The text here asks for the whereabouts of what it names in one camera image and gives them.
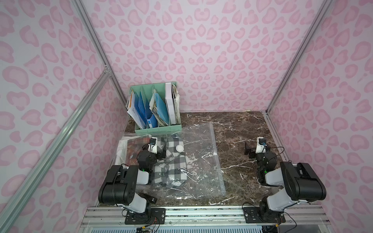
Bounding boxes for black white plaid shirt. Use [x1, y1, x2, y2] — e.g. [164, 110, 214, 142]
[152, 135, 188, 188]

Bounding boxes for clear plastic vacuum bag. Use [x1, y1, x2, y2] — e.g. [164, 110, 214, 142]
[116, 122, 227, 199]

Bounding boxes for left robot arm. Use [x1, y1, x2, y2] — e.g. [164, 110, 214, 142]
[98, 136, 166, 216]

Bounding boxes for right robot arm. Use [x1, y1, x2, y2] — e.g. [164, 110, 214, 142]
[244, 137, 326, 222]

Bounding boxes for red plaid shirt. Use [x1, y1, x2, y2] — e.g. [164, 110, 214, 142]
[125, 136, 151, 165]

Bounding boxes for white bag valve cap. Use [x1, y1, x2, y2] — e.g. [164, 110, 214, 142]
[175, 145, 184, 152]

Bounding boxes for green file organizer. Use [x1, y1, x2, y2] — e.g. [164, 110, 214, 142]
[128, 82, 182, 136]

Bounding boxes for blue folder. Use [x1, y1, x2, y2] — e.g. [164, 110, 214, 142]
[154, 93, 170, 126]

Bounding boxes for white paper sheets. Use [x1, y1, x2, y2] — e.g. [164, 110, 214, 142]
[126, 90, 146, 129]

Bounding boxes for white binder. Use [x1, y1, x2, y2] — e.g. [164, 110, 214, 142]
[165, 83, 177, 125]

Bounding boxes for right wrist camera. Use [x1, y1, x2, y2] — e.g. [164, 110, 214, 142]
[258, 137, 267, 147]

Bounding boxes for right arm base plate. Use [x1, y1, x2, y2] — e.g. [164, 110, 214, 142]
[242, 207, 286, 224]

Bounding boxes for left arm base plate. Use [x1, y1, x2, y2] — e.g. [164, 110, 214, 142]
[124, 208, 166, 225]

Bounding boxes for aluminium front rail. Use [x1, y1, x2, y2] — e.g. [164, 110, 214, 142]
[80, 204, 331, 230]

